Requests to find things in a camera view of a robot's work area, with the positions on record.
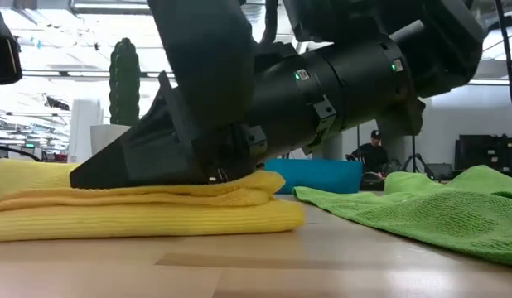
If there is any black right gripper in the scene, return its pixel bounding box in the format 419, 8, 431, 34
69, 0, 268, 190

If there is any yellow microfiber towel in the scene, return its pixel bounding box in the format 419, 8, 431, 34
0, 158, 306, 243

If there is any green microfiber towel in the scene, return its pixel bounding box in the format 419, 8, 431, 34
292, 164, 512, 268

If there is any white pillar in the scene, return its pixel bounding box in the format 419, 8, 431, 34
67, 98, 104, 165

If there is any green cactus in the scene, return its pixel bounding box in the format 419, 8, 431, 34
109, 36, 142, 127

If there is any long ceiling light strip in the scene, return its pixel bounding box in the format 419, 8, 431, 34
22, 70, 174, 79
466, 79, 512, 87

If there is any teal plastic bin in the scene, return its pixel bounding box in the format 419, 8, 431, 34
263, 158, 364, 195

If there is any person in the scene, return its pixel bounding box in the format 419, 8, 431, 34
345, 129, 389, 175

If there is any black background cabinet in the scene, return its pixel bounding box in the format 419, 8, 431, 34
454, 133, 512, 171

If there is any black background rig frame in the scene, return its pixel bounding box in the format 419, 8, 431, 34
355, 123, 418, 173

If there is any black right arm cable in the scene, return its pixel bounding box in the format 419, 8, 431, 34
494, 0, 512, 119

